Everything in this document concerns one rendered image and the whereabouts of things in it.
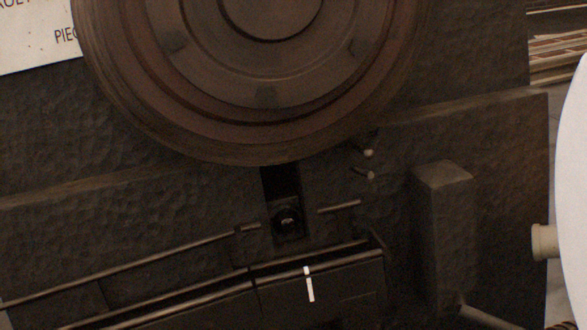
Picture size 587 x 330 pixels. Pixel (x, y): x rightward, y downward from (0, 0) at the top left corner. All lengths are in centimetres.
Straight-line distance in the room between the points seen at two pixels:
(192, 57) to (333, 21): 17
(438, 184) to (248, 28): 38
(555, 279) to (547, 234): 119
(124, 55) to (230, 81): 14
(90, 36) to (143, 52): 8
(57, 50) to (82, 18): 15
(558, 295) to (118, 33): 168
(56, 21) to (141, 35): 21
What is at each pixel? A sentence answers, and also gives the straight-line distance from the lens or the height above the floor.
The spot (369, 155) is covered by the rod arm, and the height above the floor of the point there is 90.
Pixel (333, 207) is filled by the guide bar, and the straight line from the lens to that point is 96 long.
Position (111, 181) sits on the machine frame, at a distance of 93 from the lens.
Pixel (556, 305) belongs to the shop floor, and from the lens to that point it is 205.
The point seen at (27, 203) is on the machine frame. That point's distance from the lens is 95.
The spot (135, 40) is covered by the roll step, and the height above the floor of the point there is 108.
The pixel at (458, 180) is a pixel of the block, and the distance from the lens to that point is 92.
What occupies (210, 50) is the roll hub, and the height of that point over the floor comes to 106.
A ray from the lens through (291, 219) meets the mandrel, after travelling 97.
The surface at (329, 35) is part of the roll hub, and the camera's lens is 72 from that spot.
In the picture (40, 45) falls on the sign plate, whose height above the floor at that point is 109.
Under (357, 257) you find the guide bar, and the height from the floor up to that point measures 71.
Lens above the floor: 115
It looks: 20 degrees down
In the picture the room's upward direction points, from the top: 9 degrees counter-clockwise
